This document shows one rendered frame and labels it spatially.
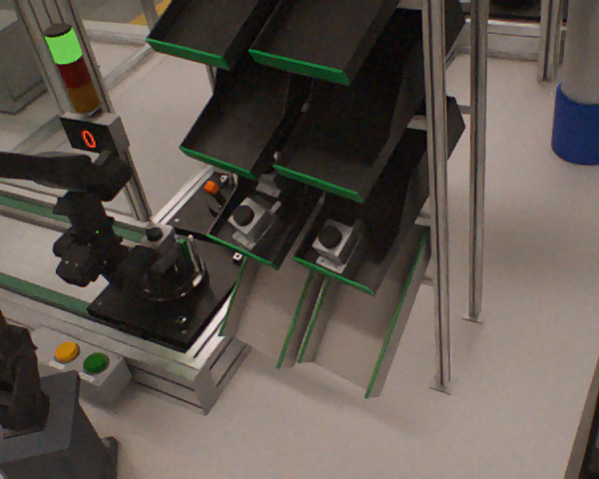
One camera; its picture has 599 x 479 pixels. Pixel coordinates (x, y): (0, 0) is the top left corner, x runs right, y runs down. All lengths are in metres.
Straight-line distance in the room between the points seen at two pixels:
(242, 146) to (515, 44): 1.30
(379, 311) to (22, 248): 0.91
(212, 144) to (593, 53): 0.89
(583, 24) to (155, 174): 1.07
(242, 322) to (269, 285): 0.08
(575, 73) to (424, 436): 0.84
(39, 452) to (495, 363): 0.76
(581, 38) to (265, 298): 0.85
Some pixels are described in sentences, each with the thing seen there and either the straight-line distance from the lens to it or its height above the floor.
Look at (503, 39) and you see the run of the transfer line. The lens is 2.15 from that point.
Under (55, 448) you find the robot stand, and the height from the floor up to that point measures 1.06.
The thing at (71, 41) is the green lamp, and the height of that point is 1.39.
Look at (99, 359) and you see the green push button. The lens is 1.31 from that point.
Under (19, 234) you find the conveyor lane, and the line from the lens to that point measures 1.77.
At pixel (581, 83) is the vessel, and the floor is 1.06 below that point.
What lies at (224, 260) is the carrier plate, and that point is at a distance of 1.40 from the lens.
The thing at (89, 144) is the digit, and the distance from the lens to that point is 1.44.
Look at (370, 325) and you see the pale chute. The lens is 1.11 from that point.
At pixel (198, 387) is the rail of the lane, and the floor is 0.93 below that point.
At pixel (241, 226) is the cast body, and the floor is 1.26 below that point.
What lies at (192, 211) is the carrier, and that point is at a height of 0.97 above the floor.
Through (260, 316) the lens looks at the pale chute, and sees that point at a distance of 1.20.
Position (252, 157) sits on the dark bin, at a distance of 0.95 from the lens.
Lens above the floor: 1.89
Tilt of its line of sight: 41 degrees down
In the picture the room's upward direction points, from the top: 12 degrees counter-clockwise
